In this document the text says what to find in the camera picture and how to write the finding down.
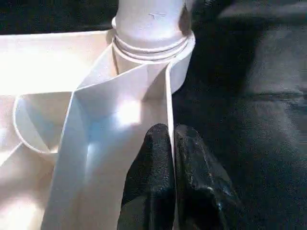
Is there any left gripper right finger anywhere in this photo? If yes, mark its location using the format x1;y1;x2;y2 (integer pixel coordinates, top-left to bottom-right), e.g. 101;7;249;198
174;125;243;230

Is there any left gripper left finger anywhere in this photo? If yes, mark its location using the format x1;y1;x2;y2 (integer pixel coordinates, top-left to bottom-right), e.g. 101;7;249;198
118;123;176;230

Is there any white plastic table top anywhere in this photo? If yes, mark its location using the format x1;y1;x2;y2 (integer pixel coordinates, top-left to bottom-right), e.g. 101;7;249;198
0;29;196;230

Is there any white plastic table leg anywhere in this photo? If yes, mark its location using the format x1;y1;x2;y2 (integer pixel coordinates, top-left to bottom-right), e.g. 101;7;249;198
111;0;193;61

